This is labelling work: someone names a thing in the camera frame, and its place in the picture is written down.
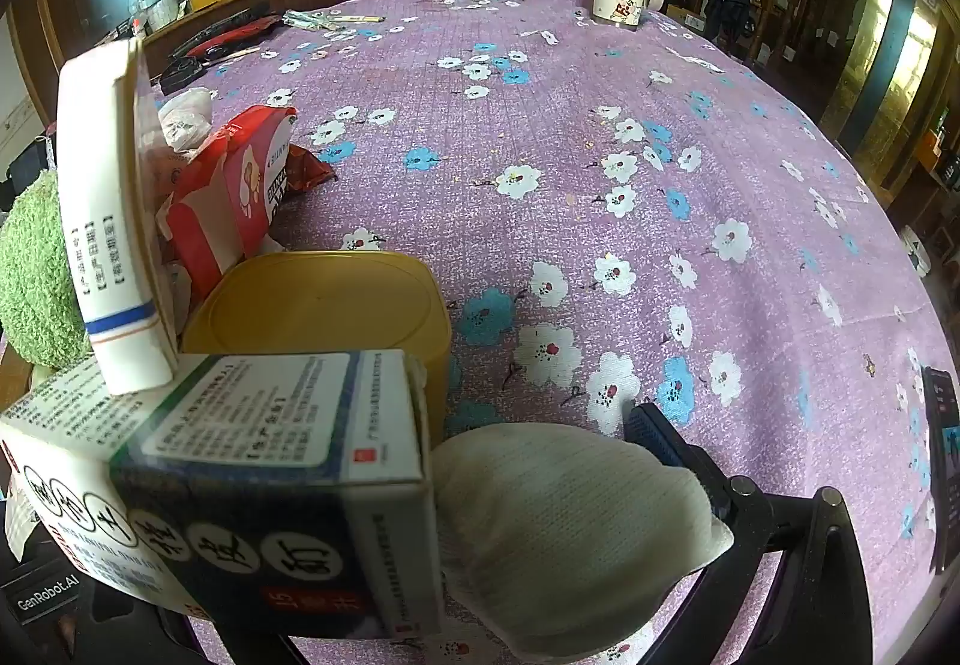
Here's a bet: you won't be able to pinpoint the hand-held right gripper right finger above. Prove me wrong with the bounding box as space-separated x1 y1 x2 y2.
625 401 875 665

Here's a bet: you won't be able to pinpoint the green fuzzy cloth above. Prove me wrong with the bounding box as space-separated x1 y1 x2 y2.
0 170 92 370

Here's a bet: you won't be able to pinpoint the yellow plastic container lid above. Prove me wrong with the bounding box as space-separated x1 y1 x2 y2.
182 249 455 430

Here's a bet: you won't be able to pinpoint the white and blue medicine box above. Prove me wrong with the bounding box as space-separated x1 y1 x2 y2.
0 348 445 640

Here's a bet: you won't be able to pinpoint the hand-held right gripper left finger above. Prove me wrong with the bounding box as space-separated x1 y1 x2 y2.
161 606 316 665

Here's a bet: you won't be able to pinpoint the black and red pouch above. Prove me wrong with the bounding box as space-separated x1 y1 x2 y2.
160 3 280 97

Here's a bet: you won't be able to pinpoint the wooden stair railing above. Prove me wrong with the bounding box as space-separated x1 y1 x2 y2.
750 0 856 70

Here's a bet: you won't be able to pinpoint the small packets and pens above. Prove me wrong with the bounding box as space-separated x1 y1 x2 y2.
281 8 386 34

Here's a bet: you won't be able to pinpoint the white cloth pouch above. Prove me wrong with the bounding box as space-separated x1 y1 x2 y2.
433 420 735 663

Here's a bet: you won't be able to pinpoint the purple floral tablecloth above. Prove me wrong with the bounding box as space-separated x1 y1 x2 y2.
142 0 955 665

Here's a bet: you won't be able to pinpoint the black remote control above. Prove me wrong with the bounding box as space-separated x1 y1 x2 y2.
919 365 960 576

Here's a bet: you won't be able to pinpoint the dark jacket on post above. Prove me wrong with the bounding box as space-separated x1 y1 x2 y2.
705 0 760 62

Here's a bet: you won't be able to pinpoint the brown wrapper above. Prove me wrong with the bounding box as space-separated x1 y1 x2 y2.
287 143 339 194

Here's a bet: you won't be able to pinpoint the red snack packet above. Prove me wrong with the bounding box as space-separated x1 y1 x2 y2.
163 105 301 306

